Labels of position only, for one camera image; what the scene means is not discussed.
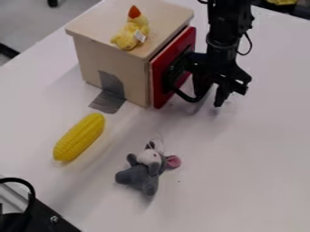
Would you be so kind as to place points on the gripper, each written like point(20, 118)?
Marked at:
point(220, 65)

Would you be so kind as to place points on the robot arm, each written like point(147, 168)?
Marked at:
point(228, 18)

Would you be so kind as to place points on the red drawer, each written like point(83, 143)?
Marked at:
point(171, 68)

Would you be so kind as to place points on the cabinet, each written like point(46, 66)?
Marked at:
point(121, 51)

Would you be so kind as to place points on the yellow plush duck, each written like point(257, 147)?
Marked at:
point(131, 30)

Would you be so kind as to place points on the grey plush mouse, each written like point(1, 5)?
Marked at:
point(147, 169)

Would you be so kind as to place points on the grey tape strip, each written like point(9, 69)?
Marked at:
point(108, 93)

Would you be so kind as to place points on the yellow toy corn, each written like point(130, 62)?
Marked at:
point(79, 137)

